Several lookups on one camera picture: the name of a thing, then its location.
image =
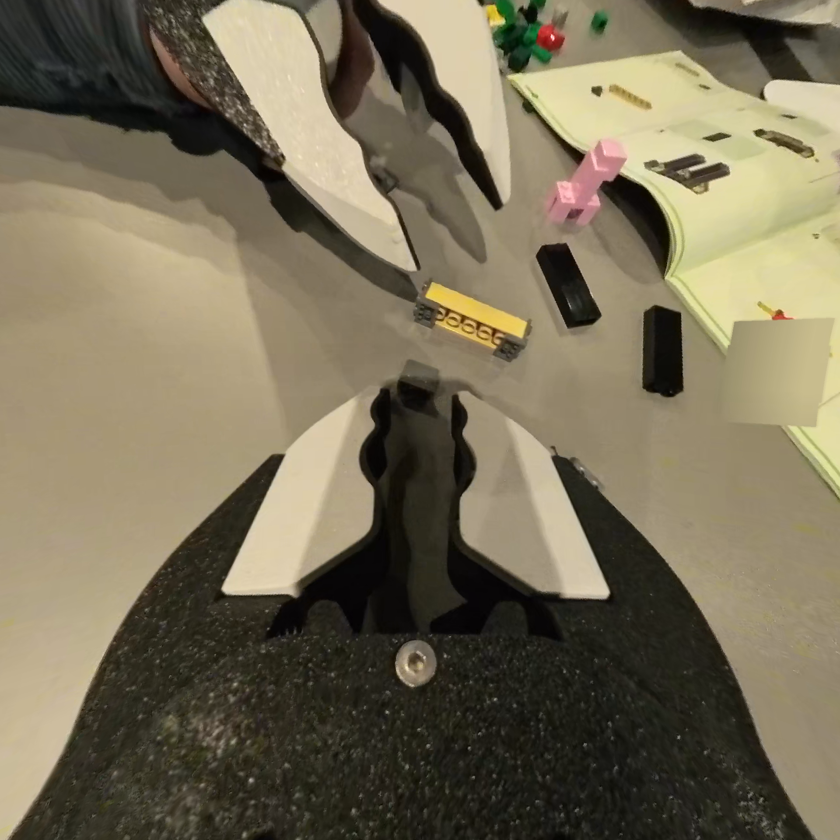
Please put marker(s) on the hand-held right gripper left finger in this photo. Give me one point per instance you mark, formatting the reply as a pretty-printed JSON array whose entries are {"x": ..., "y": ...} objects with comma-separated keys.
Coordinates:
[{"x": 308, "y": 512}]

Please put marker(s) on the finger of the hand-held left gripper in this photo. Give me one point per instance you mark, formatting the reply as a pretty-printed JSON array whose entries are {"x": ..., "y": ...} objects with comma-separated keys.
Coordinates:
[
  {"x": 295, "y": 118},
  {"x": 459, "y": 65}
]

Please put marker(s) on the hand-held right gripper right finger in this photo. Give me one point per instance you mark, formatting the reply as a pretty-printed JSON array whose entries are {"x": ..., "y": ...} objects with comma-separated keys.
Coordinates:
[{"x": 531, "y": 518}]

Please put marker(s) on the small dark grey brick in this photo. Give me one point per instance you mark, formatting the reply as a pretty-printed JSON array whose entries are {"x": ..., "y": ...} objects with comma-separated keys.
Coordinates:
[{"x": 418, "y": 380}]

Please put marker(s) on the yellow and grey brick assembly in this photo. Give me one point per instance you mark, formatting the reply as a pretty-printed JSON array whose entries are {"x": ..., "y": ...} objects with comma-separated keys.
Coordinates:
[{"x": 476, "y": 318}]

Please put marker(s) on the person's left forearm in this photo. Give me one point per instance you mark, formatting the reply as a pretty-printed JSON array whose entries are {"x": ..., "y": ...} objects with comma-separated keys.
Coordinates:
[{"x": 72, "y": 52}]

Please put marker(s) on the person's left hand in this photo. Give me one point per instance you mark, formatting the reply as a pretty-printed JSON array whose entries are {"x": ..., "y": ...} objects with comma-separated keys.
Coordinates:
[{"x": 355, "y": 59}]

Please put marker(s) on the pile of green bricks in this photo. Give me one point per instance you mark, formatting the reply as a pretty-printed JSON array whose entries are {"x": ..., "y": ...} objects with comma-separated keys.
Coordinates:
[{"x": 515, "y": 39}]

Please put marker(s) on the red brick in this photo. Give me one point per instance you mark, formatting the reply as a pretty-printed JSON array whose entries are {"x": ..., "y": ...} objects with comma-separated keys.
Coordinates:
[{"x": 550, "y": 38}]

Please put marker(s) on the small light grey brick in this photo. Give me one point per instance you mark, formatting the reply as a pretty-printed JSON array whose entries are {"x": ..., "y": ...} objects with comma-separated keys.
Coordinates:
[{"x": 560, "y": 14}]

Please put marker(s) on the small green brick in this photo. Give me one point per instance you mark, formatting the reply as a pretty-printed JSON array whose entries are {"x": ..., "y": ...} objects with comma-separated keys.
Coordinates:
[{"x": 599, "y": 22}]

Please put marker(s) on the pink brick pig figure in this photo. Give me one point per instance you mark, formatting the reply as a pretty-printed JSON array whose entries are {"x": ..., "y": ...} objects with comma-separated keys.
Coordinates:
[{"x": 587, "y": 180}]

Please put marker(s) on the black brick column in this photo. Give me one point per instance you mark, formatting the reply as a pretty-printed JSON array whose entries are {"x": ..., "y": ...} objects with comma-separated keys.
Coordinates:
[
  {"x": 663, "y": 351},
  {"x": 568, "y": 283}
]

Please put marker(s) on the open instruction booklet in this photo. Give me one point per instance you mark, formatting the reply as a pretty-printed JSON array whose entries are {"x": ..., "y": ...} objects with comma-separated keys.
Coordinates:
[{"x": 695, "y": 151}]

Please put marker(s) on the white plastic bag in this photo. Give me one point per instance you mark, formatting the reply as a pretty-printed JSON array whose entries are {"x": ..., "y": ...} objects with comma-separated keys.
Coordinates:
[{"x": 761, "y": 10}]

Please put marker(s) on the white object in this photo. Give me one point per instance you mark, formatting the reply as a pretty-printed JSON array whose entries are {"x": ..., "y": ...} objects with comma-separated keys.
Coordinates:
[{"x": 804, "y": 105}]

